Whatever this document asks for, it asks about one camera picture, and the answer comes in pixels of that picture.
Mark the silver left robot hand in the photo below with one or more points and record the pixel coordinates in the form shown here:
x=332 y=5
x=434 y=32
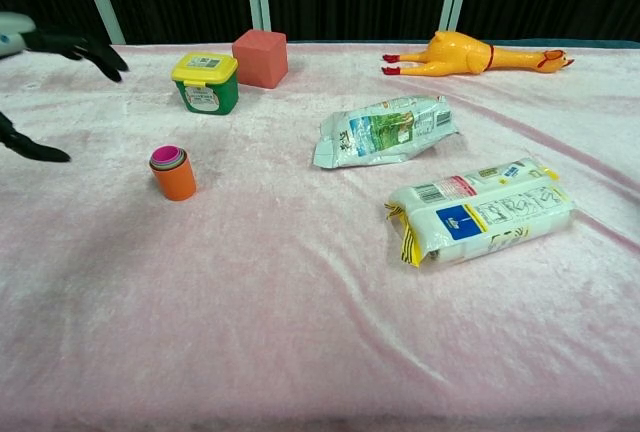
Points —
x=60 y=43

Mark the yellow plastic cup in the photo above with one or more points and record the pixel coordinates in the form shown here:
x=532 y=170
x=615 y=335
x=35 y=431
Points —
x=183 y=158

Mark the green tub yellow lid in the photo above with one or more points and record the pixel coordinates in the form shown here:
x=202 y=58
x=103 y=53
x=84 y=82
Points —
x=210 y=77

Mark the orange plastic cup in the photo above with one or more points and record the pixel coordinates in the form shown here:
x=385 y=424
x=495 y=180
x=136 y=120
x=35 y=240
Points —
x=175 y=184

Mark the red foam cube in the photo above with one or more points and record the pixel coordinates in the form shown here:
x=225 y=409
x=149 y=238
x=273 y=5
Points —
x=260 y=59

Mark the crumpled white snack bag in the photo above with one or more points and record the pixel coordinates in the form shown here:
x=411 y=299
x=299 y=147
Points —
x=385 y=132

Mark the pink velvet cloth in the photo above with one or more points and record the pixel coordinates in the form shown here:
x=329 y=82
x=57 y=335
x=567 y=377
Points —
x=300 y=327

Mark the yellow rubber chicken toy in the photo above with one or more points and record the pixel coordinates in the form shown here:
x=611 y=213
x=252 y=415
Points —
x=455 y=54

